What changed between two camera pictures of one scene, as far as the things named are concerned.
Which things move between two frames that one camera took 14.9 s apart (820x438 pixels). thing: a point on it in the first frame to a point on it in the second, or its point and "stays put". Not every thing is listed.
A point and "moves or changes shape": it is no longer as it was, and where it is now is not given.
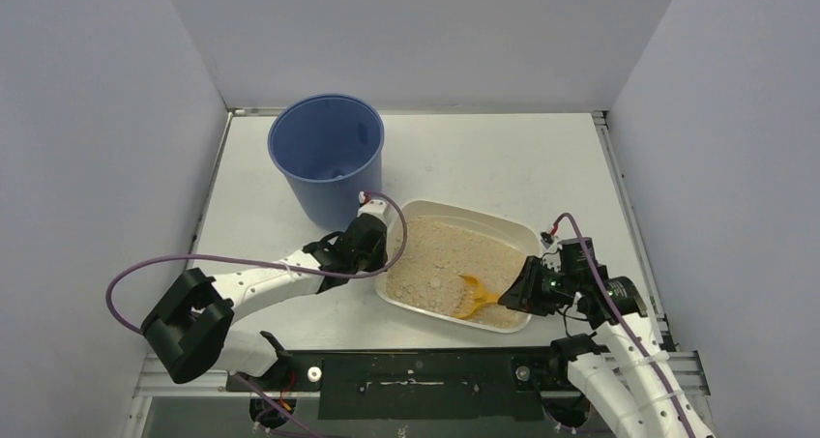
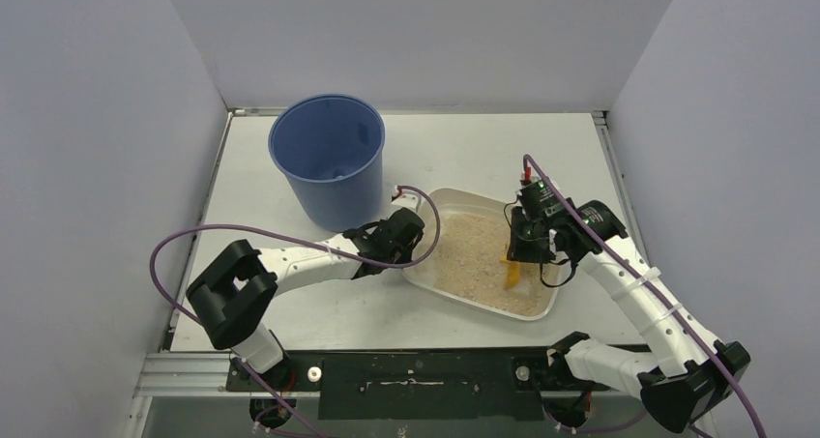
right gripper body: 530,284 to 528,246
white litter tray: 427,210 moves or changes shape
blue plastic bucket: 330,147 stays put
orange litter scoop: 481,298 to 512,275
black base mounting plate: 492,385 stays put
